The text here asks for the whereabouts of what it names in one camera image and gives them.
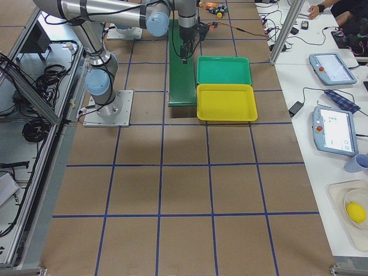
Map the white plate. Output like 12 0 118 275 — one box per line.
344 189 367 230

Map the black power adapter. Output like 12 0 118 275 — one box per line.
288 101 304 117

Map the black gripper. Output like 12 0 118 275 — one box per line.
178 16 197 64

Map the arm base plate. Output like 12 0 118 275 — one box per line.
107 24 143 40
83 90 133 127

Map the beige tray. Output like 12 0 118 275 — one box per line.
328 179 367 252

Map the aluminium frame post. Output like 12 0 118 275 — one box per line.
270 0 305 65

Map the teach pendant tablet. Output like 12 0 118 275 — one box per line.
312 106 359 157
309 52 357 86

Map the green plastic tray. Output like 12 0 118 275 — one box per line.
197 56 252 85

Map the yellow plastic tray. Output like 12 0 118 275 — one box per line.
197 83 258 121

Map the blue checkered cloth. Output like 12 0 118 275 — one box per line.
324 89 361 114

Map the light blue mug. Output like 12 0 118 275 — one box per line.
344 154 367 173

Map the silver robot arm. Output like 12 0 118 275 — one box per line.
35 1 200 116

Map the near teach pendant tablet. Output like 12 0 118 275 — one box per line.
312 106 359 157

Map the green conveyor belt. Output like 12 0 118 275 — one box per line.
168 20 197 108

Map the red black wire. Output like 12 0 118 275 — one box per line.
201 22 273 40

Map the orange can with white print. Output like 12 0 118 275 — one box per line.
205 2 218 10

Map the far teach pendant tablet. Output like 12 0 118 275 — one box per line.
309 52 357 86

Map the yellow lemon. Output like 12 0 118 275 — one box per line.
346 202 367 224

